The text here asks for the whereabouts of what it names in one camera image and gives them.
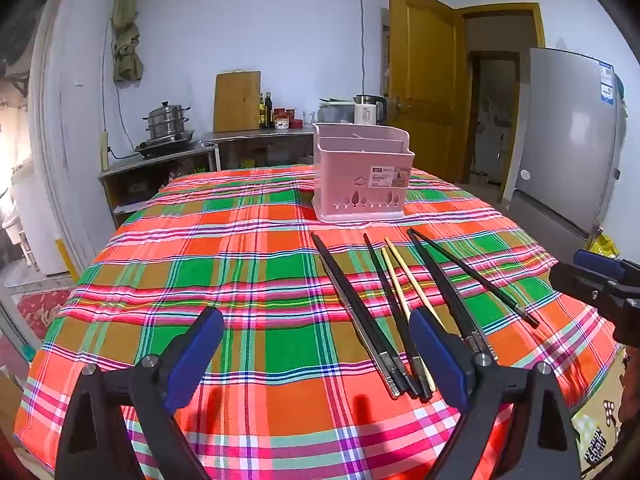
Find wooden chopstick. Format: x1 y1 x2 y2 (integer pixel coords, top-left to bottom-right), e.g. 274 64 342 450
381 247 436 393
384 236 444 327

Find wooden cutting board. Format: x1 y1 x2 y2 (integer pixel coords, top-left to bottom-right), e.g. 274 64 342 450
213 70 260 133

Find induction cooker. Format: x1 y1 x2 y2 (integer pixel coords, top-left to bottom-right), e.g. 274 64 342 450
134 130 194 158

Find green hanging cloth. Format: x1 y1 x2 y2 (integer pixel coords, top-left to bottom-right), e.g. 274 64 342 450
111 0 143 84

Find steel steamer pot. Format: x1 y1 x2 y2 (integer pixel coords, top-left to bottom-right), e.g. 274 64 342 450
144 101 191 139

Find silver refrigerator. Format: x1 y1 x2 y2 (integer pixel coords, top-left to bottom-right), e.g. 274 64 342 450
509 48 626 261

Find wooden low shelf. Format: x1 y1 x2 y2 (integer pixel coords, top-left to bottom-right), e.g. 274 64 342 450
99 143 221 228

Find dark sauce bottle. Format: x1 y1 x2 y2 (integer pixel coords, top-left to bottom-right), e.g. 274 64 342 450
265 91 273 129

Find pink utensil basket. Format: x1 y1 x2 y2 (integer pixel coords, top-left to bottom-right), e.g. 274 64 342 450
312 122 414 223

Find plaid tablecloth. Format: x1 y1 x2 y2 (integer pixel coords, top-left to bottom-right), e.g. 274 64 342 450
14 166 618 479

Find black chopstick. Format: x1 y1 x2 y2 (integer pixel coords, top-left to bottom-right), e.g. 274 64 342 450
408 228 539 330
310 232 408 400
408 228 498 361
363 233 433 402

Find wooden door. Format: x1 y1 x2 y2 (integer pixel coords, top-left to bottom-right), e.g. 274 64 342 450
388 0 469 182

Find red lid jar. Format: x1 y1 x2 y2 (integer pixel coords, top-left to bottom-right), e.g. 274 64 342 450
272 108 290 130

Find steel kitchen counter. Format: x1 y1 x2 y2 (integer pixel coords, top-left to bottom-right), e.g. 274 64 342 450
198 128 314 169

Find white electric kettle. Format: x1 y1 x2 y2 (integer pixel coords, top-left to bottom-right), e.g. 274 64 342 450
354 94 387 126

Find yellow plastic bag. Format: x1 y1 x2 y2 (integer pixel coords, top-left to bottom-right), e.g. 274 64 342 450
587 231 620 259

